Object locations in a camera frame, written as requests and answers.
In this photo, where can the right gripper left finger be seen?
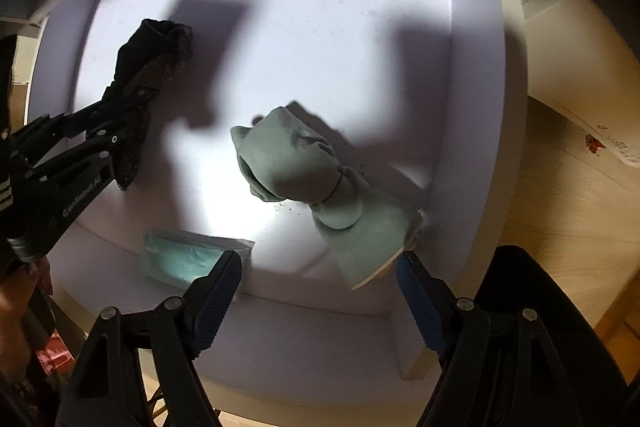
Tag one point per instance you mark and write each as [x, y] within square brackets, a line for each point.
[106, 387]

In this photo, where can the sage green cloth bundle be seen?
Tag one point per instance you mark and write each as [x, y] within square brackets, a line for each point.
[281, 158]

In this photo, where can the navy lace garment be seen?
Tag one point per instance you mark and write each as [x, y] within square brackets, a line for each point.
[152, 57]

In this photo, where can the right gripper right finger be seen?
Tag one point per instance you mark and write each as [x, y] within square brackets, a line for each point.
[518, 353]

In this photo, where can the person's left hand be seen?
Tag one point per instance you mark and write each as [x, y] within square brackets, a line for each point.
[16, 291]

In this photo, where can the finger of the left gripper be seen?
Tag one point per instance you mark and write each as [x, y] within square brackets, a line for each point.
[108, 153]
[125, 117]

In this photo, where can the mint green packet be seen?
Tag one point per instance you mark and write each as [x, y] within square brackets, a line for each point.
[177, 258]

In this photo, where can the red satin cushion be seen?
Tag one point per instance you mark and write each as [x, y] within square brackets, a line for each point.
[55, 358]

